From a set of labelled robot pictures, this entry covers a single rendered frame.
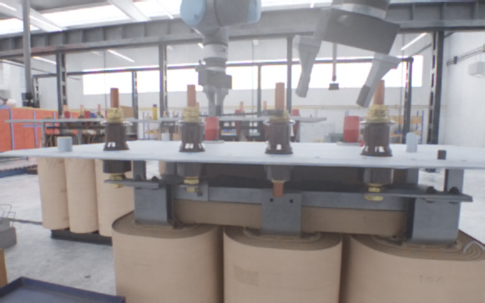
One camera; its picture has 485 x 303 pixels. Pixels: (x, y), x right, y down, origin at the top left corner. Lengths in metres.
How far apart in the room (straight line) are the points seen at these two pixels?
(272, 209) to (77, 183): 2.84
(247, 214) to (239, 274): 0.20
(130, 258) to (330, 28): 0.89
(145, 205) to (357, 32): 0.78
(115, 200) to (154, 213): 2.23
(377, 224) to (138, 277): 0.83
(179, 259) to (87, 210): 2.61
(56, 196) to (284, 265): 3.21
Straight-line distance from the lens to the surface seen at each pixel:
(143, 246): 0.93
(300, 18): 9.32
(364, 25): 0.49
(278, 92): 0.72
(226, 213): 0.92
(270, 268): 0.83
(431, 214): 0.89
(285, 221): 0.80
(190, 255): 0.90
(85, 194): 3.39
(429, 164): 0.67
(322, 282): 0.87
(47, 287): 1.15
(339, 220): 0.92
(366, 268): 0.91
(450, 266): 0.93
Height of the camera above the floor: 1.43
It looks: 5 degrees down
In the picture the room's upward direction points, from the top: straight up
